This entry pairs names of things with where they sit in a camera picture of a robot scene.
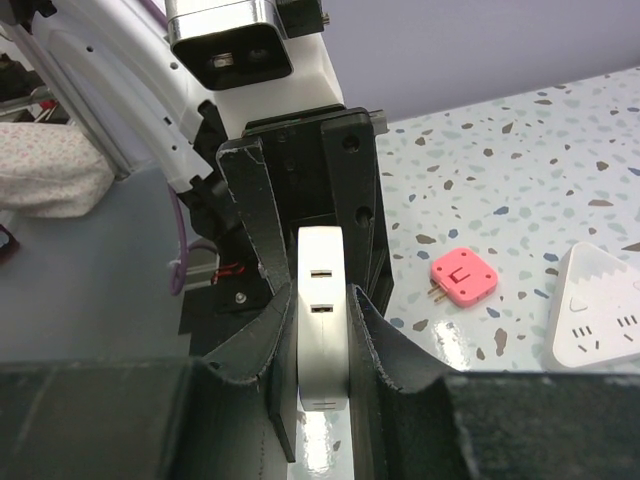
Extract pink plug adapter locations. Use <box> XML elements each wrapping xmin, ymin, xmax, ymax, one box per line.
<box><xmin>427</xmin><ymin>247</ymin><xmax>498</xmax><ymax>308</ymax></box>

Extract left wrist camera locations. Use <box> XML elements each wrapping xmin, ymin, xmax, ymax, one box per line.
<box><xmin>165</xmin><ymin>1</ymin><xmax>344</xmax><ymax>120</ymax></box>

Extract white triangular power strip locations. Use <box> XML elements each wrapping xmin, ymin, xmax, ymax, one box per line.
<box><xmin>541</xmin><ymin>242</ymin><xmax>639</xmax><ymax>371</ymax></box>

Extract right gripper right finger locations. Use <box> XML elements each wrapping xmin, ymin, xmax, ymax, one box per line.
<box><xmin>347</xmin><ymin>285</ymin><xmax>639</xmax><ymax>479</ymax></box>

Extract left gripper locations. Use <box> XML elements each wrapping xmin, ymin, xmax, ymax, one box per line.
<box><xmin>189</xmin><ymin>101</ymin><xmax>394</xmax><ymax>314</ymax></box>

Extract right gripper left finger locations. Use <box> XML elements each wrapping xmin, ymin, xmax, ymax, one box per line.
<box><xmin>1</xmin><ymin>284</ymin><xmax>296</xmax><ymax>479</ymax></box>

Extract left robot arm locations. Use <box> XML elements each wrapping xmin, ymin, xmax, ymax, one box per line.
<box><xmin>1</xmin><ymin>1</ymin><xmax>394</xmax><ymax>311</ymax></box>

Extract white plug adapter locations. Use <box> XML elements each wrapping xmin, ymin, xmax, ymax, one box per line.
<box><xmin>297</xmin><ymin>226</ymin><xmax>350</xmax><ymax>412</ymax></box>

